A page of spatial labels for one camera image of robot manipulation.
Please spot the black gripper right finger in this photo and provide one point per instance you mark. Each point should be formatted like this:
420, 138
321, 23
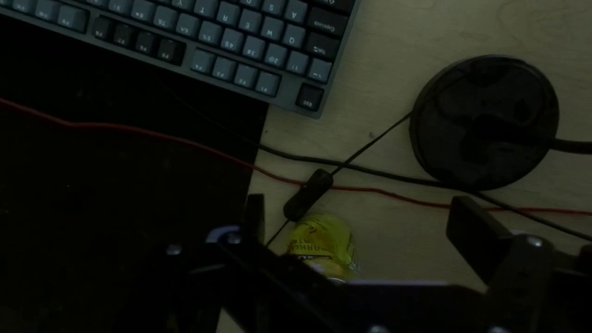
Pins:
477, 238

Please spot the yellow drink can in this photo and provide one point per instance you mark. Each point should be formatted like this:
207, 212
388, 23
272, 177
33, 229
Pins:
320, 243

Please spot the black gooseneck desk lamp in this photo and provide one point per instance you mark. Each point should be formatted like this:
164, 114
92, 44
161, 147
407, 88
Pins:
482, 123

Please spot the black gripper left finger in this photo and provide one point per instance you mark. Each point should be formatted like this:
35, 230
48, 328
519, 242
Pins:
253, 219

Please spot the grey mechanical keyboard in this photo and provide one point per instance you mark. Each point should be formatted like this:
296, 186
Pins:
214, 38

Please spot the black desk mat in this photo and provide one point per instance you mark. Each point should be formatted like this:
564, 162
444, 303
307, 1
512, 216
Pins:
92, 216

